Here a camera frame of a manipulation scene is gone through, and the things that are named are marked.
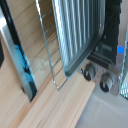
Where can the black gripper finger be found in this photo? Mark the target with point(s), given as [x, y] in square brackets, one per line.
[1, 53]

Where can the ribbed metal oven tray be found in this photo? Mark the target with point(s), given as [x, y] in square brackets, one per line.
[78, 33]

